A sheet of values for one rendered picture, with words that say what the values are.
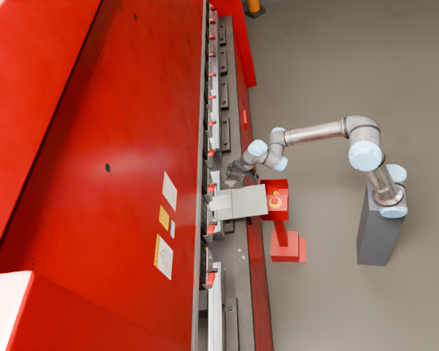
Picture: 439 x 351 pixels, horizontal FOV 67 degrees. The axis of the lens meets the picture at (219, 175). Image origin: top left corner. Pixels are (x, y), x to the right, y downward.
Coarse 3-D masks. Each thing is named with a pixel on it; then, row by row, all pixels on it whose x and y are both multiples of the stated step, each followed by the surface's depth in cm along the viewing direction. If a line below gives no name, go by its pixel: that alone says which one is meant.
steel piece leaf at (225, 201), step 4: (216, 196) 176; (220, 196) 176; (224, 196) 175; (228, 196) 174; (216, 200) 175; (220, 200) 174; (224, 200) 174; (228, 200) 173; (216, 204) 173; (220, 204) 173; (224, 204) 172; (228, 204) 172; (216, 208) 172; (220, 208) 171; (224, 208) 171
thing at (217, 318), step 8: (216, 264) 157; (224, 272) 162; (216, 280) 153; (224, 280) 159; (216, 288) 151; (224, 288) 157; (208, 296) 149; (216, 296) 149; (224, 296) 154; (208, 304) 147; (216, 304) 146; (224, 304) 151; (208, 312) 145; (216, 312) 144; (224, 312) 149; (208, 320) 143; (216, 320) 142; (224, 320) 147; (208, 328) 141; (216, 328) 141; (224, 328) 145; (208, 336) 139; (216, 336) 139; (224, 336) 142; (208, 344) 137; (216, 344) 137; (224, 344) 140
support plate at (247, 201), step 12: (216, 192) 178; (228, 192) 176; (240, 192) 174; (252, 192) 172; (264, 192) 171; (240, 204) 170; (252, 204) 168; (264, 204) 166; (228, 216) 168; (240, 216) 166; (252, 216) 165
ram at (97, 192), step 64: (128, 0) 92; (192, 0) 186; (128, 64) 85; (192, 64) 160; (64, 128) 55; (128, 128) 79; (192, 128) 140; (64, 192) 52; (128, 192) 74; (192, 192) 125; (0, 256) 39; (64, 256) 50; (128, 256) 69; (192, 256) 112
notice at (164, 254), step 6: (162, 240) 89; (156, 246) 84; (162, 246) 88; (168, 246) 92; (156, 252) 84; (162, 252) 87; (168, 252) 91; (156, 258) 83; (162, 258) 87; (168, 258) 91; (156, 264) 82; (162, 264) 86; (168, 264) 90; (162, 270) 86; (168, 270) 89; (168, 276) 89
